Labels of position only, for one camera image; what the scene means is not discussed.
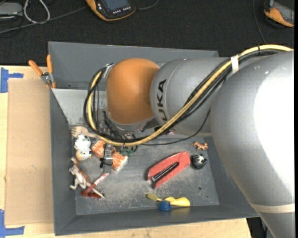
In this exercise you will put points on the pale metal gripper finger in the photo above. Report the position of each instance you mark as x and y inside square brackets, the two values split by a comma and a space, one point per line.
[108, 160]
[108, 149]

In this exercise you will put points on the red toy knife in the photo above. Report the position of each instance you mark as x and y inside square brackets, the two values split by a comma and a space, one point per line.
[97, 181]

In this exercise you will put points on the white and black toy animal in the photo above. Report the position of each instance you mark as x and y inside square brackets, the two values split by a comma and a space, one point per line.
[82, 142]

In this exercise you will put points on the grey metal bin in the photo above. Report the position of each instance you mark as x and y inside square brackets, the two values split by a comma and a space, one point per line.
[129, 182]

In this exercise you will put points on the brown and white toy dinosaur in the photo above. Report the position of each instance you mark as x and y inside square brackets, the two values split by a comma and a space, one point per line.
[80, 176]

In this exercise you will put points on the pale wooden fork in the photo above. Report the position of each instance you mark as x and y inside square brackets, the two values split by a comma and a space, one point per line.
[79, 131]

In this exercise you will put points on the red-brown flat piece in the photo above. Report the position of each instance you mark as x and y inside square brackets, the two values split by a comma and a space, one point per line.
[89, 195]

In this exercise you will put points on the olive yellow toy leaf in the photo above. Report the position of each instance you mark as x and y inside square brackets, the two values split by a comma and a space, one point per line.
[152, 196]

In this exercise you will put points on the red stapler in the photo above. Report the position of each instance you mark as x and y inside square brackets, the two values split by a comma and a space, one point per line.
[172, 165]

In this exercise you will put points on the blue bottle cap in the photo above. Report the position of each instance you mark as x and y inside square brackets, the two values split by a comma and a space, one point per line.
[165, 205]

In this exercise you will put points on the brown cardboard board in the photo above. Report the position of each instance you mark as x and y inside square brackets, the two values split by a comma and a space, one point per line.
[27, 145]

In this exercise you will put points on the small orange toy animal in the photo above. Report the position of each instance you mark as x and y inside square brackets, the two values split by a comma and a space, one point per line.
[200, 145]

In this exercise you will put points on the yellow plastic toy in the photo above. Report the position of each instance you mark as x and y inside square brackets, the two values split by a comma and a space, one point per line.
[180, 201]

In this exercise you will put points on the black and white toy ball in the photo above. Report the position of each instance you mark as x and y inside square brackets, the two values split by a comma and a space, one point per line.
[198, 160]

